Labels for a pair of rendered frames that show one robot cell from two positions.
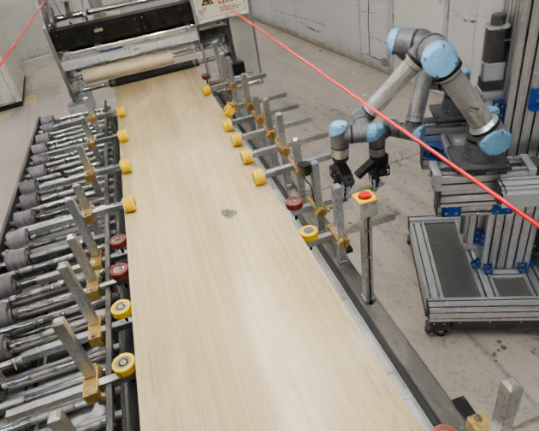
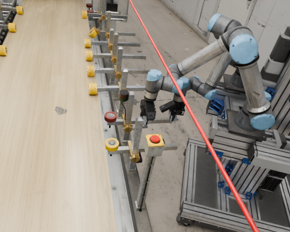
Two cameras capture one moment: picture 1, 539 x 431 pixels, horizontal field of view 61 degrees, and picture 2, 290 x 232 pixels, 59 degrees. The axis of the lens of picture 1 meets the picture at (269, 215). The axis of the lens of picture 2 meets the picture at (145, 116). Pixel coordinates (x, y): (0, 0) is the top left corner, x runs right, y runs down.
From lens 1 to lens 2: 0.57 m
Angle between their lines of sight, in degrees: 7
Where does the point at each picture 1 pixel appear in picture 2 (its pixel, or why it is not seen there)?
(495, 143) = (262, 122)
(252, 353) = not seen: outside the picture
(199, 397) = not seen: outside the picture
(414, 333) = (169, 218)
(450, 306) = (196, 211)
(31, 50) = not seen: outside the picture
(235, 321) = (23, 210)
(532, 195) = (273, 162)
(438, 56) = (244, 47)
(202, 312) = (1, 192)
